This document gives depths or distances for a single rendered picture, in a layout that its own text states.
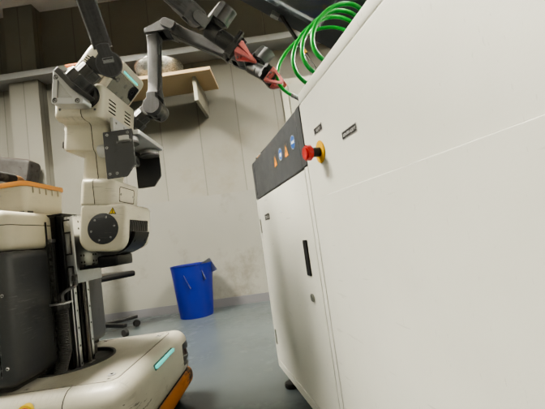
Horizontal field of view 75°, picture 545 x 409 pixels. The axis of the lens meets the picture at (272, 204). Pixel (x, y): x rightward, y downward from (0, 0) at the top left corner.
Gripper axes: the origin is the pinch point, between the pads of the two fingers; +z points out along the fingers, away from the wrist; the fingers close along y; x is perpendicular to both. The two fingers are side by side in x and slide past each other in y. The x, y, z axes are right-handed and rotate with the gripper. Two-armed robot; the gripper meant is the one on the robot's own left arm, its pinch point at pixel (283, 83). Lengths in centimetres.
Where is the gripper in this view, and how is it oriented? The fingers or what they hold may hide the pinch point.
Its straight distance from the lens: 153.2
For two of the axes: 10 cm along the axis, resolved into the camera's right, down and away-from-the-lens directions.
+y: 4.5, 2.3, 8.6
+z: 6.9, 5.3, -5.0
